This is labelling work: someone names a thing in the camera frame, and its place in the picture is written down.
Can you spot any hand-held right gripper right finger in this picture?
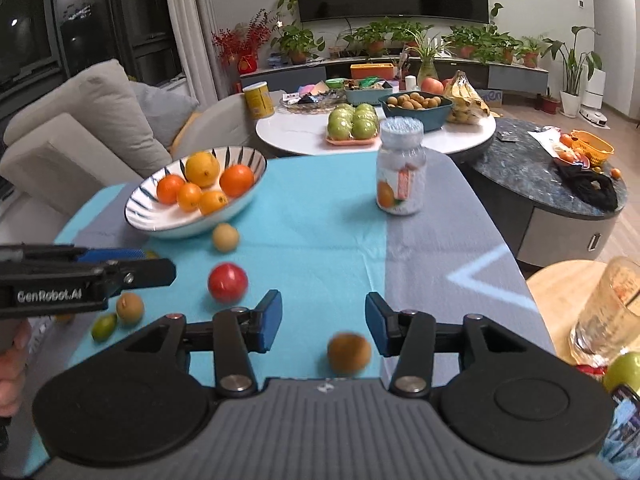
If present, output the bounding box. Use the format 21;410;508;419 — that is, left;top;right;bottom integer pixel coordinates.
365;291;543;395

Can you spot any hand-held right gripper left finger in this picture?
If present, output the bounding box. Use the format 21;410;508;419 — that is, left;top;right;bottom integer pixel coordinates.
120;289;283;398

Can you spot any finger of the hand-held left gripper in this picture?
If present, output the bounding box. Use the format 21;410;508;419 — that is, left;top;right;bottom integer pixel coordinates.
75;247;147;262
102;258;177;297

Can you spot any white blue striped bowl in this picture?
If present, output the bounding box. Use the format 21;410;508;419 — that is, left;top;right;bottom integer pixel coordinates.
124;146;268;239

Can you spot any small red plum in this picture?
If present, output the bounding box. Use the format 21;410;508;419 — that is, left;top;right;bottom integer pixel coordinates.
208;263;249;304

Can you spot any small green kumquat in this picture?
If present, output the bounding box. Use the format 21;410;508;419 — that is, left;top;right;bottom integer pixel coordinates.
91;313;118;342

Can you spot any orange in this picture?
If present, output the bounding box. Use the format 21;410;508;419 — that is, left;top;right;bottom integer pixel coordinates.
156;175;187;205
198;190;229;216
176;183;203;212
219;164;255;198

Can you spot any yellow lemon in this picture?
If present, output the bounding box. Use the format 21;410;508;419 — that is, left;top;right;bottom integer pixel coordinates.
185;151;221;188

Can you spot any person's left hand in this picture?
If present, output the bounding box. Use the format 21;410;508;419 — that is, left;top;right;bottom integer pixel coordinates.
0;320;32;417

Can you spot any blue grey tablecloth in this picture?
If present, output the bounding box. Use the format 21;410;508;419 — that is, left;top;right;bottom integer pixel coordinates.
25;147;556;466

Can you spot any beige sofa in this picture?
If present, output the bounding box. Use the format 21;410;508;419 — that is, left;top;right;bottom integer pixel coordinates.
0;59;256;231

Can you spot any clear bottle orange label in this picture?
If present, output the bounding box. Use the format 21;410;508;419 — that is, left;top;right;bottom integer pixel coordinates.
376;116;427;217

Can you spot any grey cushion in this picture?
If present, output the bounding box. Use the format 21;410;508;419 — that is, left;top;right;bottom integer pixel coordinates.
131;81;200;150

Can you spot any round wooden stool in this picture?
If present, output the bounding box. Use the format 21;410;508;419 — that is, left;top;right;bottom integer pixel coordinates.
525;259;640;361

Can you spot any pink tray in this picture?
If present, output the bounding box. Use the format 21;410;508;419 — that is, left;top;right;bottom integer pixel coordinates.
326;132;381;147

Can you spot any white round coffee table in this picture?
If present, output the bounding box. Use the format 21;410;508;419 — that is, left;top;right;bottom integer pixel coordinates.
255;92;497;157

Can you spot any yellow can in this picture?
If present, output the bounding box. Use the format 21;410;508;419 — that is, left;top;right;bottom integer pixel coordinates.
243;81;276;120

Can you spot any dark marble round table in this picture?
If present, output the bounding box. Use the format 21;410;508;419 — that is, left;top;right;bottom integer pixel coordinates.
452;117;628;271

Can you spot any dark blue bowl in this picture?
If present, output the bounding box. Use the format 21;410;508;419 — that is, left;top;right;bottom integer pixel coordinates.
378;91;454;133

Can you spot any glass plate of snacks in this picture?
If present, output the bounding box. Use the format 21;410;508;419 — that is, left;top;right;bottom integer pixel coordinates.
280;85;346;111

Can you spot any pile of longans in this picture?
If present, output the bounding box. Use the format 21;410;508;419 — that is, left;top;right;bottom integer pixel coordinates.
387;91;443;111

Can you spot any red berry branches red vase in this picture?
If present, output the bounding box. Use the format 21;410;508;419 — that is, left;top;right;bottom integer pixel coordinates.
211;8;273;75

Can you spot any teal snack tray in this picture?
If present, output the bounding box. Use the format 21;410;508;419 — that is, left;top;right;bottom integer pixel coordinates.
344;80;396;106

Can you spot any glass mug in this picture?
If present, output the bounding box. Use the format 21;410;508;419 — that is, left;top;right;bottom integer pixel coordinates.
570;256;640;367

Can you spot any bunch of bananas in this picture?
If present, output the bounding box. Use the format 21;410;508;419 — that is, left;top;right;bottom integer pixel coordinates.
442;70;492;125

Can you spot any white curtain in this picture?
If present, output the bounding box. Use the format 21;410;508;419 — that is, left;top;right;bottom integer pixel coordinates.
160;0;221;106

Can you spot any dark window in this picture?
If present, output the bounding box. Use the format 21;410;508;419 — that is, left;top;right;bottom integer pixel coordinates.
0;0;186;106

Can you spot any black bag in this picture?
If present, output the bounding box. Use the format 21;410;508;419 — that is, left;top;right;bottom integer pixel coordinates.
555;162;620;212

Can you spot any large green apple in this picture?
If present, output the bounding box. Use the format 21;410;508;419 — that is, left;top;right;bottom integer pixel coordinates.
602;351;640;393

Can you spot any orange box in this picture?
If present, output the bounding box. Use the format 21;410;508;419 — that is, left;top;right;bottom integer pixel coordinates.
350;62;395;81

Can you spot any glass vase with plant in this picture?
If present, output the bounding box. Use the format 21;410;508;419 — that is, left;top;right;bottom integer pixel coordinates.
402;30;453;83

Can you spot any black phone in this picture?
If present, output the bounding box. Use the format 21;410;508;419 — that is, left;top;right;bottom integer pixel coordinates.
611;384;640;441

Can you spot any row of potted plants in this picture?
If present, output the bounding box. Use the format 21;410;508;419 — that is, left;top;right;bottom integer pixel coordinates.
272;16;548;68

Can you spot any orange plastic basket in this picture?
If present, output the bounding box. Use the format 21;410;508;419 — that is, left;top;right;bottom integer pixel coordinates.
570;130;615;167

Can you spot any grey television cabinet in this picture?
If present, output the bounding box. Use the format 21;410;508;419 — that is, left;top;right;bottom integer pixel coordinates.
239;55;550;96

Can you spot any tall plant white pot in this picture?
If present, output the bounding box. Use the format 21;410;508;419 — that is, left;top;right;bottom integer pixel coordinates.
542;25;603;118

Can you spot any white robot vacuum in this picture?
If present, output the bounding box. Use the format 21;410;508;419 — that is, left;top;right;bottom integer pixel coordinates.
577;106;611;128

